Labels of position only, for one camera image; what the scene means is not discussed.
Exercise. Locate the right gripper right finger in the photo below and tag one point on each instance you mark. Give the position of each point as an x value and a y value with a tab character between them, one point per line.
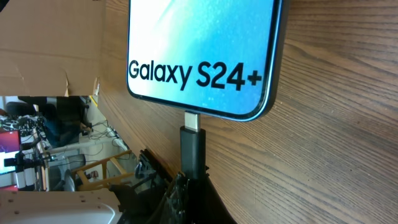
204	203

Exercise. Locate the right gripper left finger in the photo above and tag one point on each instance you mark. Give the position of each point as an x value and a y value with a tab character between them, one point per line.
175	206

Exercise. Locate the Galaxy S24+ smartphone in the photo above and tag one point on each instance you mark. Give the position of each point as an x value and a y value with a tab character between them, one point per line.
216	57

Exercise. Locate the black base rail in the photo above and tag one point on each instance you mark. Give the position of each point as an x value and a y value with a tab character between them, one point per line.
150	172

